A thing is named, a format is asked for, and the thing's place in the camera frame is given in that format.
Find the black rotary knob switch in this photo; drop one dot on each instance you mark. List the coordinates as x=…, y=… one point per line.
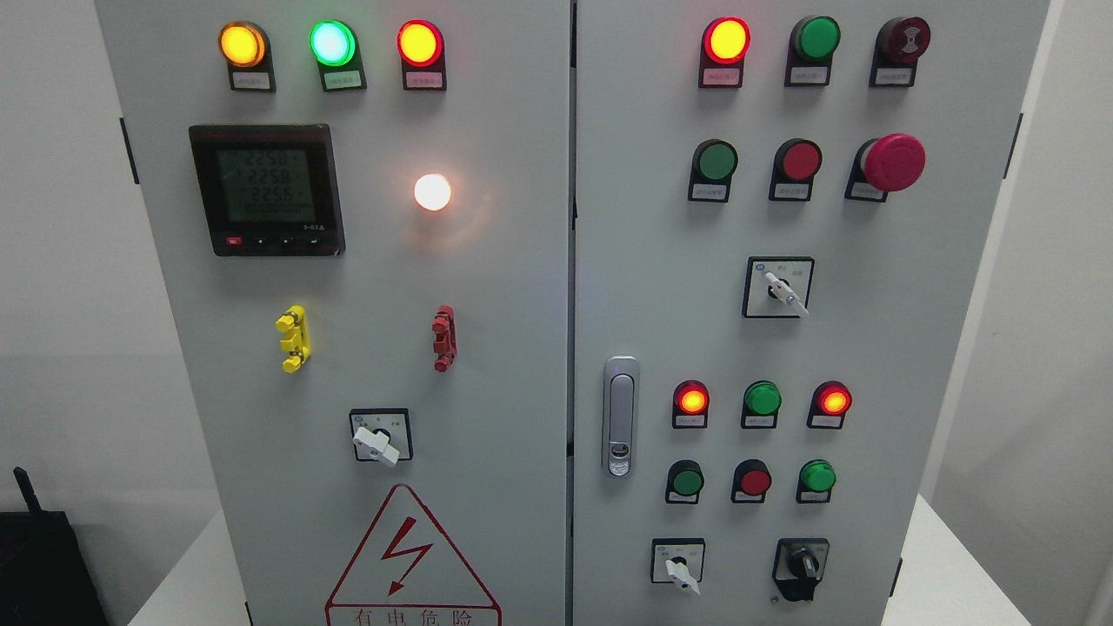
x=799, y=567

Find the red terminal connector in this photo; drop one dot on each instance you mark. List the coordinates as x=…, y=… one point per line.
x=445, y=338

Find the red lit lamp lower left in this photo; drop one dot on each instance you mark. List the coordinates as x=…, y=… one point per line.
x=690, y=406

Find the red lit lamp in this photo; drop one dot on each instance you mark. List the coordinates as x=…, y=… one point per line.
x=690, y=406
x=724, y=45

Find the white lit indicator lamp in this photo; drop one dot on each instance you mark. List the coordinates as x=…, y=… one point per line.
x=432, y=192

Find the green push button lower left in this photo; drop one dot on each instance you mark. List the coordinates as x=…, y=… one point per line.
x=685, y=480

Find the green push button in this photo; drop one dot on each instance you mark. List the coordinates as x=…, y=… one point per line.
x=713, y=163
x=685, y=480

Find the green push button upper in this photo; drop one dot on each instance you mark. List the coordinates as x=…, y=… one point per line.
x=713, y=163

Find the grey left cabinet door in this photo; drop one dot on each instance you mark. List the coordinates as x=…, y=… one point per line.
x=490, y=434

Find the grey cabinet door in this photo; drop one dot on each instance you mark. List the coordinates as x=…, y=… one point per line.
x=661, y=278
x=490, y=434

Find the green lamp lower middle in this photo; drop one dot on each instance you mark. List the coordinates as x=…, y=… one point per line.
x=761, y=404

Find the grey right cabinet door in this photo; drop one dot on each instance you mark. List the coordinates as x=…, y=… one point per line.
x=661, y=278

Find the red push button lower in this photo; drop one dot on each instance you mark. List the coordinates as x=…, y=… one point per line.
x=751, y=483

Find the red push button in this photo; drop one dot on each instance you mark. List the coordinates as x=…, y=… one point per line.
x=796, y=163
x=751, y=483

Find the yellow terminal connector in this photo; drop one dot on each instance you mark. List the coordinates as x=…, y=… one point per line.
x=295, y=340

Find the red push button upper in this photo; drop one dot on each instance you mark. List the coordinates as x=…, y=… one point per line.
x=796, y=163

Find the red lamp lower right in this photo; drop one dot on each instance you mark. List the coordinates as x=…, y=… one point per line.
x=829, y=406

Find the red electric hazard warning sticker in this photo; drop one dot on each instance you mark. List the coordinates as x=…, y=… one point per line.
x=407, y=571

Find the red lit lamp left door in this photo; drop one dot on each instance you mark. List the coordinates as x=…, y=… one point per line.
x=422, y=56

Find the green lamp button lower right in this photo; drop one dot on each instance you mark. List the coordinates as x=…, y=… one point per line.
x=815, y=482

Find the black digital power meter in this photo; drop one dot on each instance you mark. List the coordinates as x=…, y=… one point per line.
x=269, y=189

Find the red lit lamp right top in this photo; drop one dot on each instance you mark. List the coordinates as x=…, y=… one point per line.
x=724, y=45

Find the green lit indicator lamp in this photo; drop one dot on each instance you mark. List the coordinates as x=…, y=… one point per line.
x=335, y=47

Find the red mushroom emergency stop button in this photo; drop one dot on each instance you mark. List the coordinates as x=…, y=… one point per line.
x=885, y=165

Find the green lamp right top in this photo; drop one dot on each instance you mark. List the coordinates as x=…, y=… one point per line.
x=813, y=42

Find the yellow indicator lamp top left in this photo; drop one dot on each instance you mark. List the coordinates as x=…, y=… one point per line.
x=247, y=52

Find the dark red buzzer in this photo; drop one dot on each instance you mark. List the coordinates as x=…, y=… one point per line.
x=899, y=45

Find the black device with antenna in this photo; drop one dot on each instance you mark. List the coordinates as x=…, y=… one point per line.
x=44, y=579

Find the silver door lock handle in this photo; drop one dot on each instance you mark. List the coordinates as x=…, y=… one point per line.
x=619, y=412

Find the white selector switch left door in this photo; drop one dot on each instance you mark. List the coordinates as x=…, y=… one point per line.
x=383, y=435

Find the white selector switch right upper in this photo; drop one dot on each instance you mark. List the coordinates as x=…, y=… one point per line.
x=778, y=287

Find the white selector switch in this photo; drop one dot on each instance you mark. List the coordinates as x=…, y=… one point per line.
x=678, y=562
x=778, y=287

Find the white selector switch right bottom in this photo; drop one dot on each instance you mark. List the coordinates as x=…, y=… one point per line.
x=678, y=562

